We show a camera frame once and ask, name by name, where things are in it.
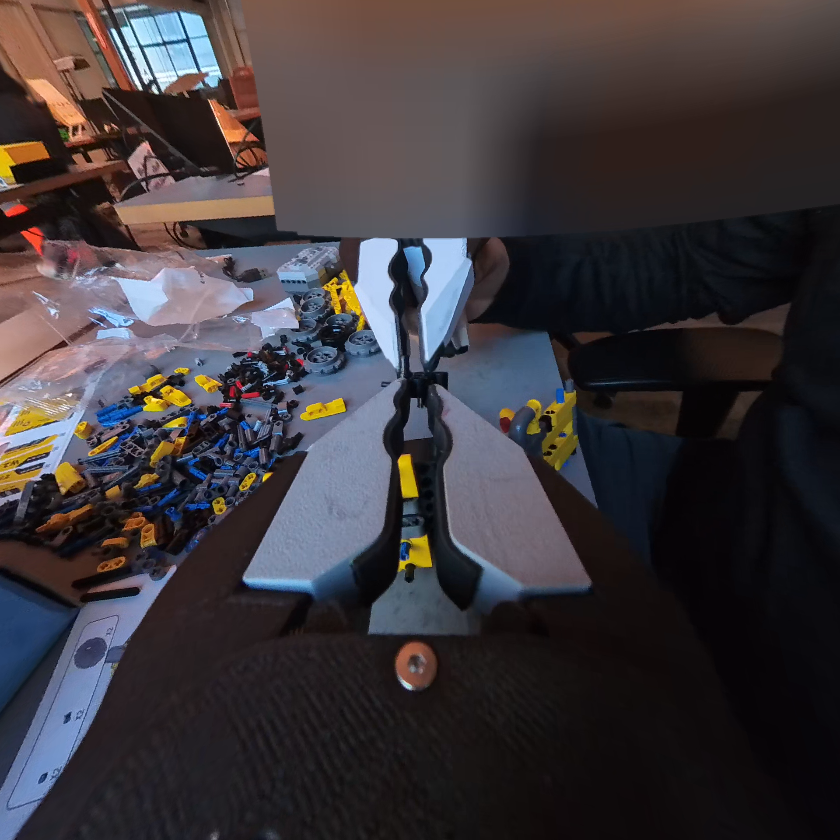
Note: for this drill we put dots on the yellow grey toy vehicle model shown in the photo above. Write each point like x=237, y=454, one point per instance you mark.
x=558, y=426

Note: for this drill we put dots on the person's right hand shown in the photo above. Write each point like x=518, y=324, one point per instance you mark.
x=492, y=282

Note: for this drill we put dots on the small yellow beam piece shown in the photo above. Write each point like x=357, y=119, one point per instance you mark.
x=321, y=410

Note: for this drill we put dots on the yellow printed leaflet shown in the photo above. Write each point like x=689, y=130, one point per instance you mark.
x=33, y=453

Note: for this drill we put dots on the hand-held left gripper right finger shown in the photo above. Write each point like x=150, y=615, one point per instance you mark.
x=512, y=518

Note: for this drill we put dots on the black chair armrest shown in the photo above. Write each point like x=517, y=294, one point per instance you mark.
x=656, y=361

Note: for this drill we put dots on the person's black clothed body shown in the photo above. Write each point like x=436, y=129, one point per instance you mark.
x=754, y=558

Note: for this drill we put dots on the person's right forearm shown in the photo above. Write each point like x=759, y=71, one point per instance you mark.
x=623, y=282

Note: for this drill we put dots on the large paned window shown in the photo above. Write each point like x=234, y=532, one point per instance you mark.
x=164, y=46

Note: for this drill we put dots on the black connector piece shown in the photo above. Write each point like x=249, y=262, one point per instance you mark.
x=426, y=379

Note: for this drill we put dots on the cluster of grey toy wheels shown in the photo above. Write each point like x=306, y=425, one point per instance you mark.
x=325, y=358

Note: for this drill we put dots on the background table with pale edge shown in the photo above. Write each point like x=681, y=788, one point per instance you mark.
x=197, y=197

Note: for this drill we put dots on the paper instruction sheet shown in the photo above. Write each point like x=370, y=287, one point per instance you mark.
x=151, y=164

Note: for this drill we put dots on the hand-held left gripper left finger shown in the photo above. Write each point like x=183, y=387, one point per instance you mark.
x=328, y=518

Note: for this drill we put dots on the pile of small building parts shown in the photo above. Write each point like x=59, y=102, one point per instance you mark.
x=197, y=459

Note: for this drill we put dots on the open instruction booklet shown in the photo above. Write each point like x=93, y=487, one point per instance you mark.
x=72, y=689

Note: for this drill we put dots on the blue kit box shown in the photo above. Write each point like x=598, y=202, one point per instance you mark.
x=26, y=630

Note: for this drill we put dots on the yellow storage bin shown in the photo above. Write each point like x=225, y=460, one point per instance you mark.
x=23, y=157

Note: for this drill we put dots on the grey battery box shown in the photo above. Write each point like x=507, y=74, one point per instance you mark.
x=302, y=269

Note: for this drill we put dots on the orange plastic object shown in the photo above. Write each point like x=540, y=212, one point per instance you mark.
x=29, y=233

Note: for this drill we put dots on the clear plastic bag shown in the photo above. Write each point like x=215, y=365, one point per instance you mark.
x=131, y=275

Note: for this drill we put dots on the yellow beam assembly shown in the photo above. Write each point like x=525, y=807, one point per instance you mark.
x=341, y=295

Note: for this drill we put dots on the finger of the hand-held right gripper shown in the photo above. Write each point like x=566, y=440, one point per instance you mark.
x=377, y=289
x=449, y=289

